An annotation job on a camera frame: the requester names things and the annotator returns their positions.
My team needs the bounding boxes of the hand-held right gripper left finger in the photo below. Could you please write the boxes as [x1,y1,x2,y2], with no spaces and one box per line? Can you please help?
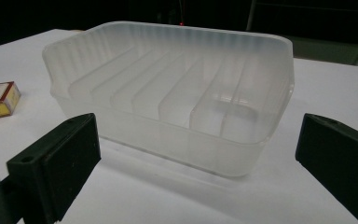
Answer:
[6,112,102,224]

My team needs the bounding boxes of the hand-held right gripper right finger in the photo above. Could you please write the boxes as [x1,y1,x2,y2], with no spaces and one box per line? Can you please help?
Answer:
[295,113,358,224]

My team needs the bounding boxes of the translucent plastic dish rack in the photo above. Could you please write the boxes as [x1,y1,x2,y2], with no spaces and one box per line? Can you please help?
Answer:
[42,21,296,178]

